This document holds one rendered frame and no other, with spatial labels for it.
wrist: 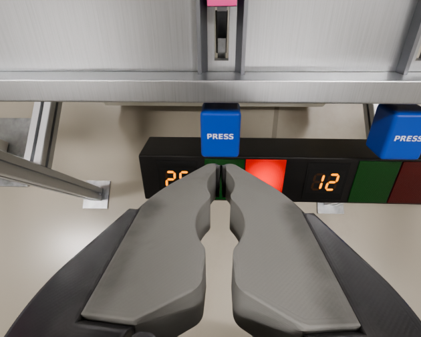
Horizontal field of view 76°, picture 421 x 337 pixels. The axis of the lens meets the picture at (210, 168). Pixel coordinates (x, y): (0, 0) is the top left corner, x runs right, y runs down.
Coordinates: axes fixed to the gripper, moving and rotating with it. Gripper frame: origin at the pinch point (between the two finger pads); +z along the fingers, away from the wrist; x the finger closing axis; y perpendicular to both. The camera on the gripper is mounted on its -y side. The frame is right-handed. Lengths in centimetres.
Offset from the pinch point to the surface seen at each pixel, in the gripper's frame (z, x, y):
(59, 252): 46, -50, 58
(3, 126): 73, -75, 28
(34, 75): 4.1, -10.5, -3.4
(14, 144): 69, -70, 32
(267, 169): 6.1, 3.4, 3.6
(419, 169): 6.1, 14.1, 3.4
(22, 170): 33, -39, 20
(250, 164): 6.1, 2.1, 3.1
